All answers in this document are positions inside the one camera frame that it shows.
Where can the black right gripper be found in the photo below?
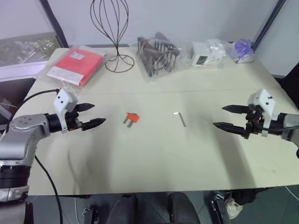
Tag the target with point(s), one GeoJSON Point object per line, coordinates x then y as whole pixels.
{"type": "Point", "coordinates": [253, 127]}

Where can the black metal bracket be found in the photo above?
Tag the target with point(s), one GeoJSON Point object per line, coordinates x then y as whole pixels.
{"type": "Point", "coordinates": [91, 213]}
{"type": "Point", "coordinates": [219, 207]}

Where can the dark metal parts in bag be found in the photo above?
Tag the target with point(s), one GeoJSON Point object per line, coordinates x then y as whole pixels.
{"type": "Point", "coordinates": [154, 53]}

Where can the black object beside table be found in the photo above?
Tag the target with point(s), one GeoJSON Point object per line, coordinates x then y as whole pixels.
{"type": "Point", "coordinates": [292, 81]}

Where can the dark rounded shape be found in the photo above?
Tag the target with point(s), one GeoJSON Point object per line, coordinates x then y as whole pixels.
{"type": "Point", "coordinates": [122, 210]}
{"type": "Point", "coordinates": [183, 208]}

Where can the bag of purple gloves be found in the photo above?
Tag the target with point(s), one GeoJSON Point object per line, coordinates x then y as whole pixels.
{"type": "Point", "coordinates": [243, 50]}

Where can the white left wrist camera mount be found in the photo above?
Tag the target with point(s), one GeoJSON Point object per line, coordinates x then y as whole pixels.
{"type": "Point", "coordinates": [64, 100]}

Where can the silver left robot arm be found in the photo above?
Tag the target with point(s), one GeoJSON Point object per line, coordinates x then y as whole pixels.
{"type": "Point", "coordinates": [23, 130]}

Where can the white box in bag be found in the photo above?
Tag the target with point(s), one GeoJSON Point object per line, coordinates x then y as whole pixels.
{"type": "Point", "coordinates": [223, 49]}

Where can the silver hex key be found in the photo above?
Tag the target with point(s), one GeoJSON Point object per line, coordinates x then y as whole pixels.
{"type": "Point", "coordinates": [182, 121]}

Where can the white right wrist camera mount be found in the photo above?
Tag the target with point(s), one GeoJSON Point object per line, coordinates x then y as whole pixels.
{"type": "Point", "coordinates": [265, 98]}

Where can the white shoe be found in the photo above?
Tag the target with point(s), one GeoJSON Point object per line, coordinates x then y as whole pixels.
{"type": "Point", "coordinates": [234, 206]}

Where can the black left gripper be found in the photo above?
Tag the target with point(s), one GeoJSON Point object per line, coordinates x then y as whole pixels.
{"type": "Point", "coordinates": [73, 122]}

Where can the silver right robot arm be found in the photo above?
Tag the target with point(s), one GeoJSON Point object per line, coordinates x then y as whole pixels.
{"type": "Point", "coordinates": [288, 120]}

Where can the white boxed device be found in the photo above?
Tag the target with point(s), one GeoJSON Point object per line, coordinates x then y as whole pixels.
{"type": "Point", "coordinates": [202, 57]}

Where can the clear bag around dark rack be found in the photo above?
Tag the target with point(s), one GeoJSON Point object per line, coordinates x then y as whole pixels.
{"type": "Point", "coordinates": [182, 52]}

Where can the dark window frame post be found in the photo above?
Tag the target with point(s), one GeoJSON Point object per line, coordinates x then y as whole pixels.
{"type": "Point", "coordinates": [57, 23]}
{"type": "Point", "coordinates": [268, 23]}

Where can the red packet with white label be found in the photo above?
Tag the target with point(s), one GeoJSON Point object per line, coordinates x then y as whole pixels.
{"type": "Point", "coordinates": [77, 64]}

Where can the red packet in plastic bag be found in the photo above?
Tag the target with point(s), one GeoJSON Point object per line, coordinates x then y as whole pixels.
{"type": "Point", "coordinates": [44, 74]}

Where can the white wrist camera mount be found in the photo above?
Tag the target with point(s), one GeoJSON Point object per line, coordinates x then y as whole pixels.
{"type": "Point", "coordinates": [64, 100]}
{"type": "Point", "coordinates": [265, 98]}

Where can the red plastic clip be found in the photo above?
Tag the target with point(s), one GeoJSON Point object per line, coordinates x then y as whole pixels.
{"type": "Point", "coordinates": [133, 117]}

